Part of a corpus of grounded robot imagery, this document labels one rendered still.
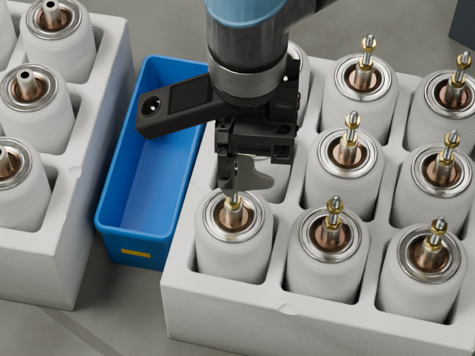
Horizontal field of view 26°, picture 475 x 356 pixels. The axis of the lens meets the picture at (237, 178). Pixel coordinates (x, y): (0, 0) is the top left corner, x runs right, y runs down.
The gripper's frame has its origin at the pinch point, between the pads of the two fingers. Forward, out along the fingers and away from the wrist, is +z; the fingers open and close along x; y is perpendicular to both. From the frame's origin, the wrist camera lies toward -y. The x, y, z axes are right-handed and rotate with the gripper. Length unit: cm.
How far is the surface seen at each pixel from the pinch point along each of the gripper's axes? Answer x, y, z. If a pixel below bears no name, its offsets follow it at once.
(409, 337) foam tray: -11.3, 22.9, 16.8
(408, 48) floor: 47, 26, 35
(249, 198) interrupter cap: 2.3, 2.6, 9.3
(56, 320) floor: -5.0, -23.7, 34.7
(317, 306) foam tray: -8.0, 11.6, 16.6
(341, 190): 5.0, 13.8, 10.5
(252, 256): -4.1, 3.4, 12.1
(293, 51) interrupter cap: 25.1, 6.8, 9.3
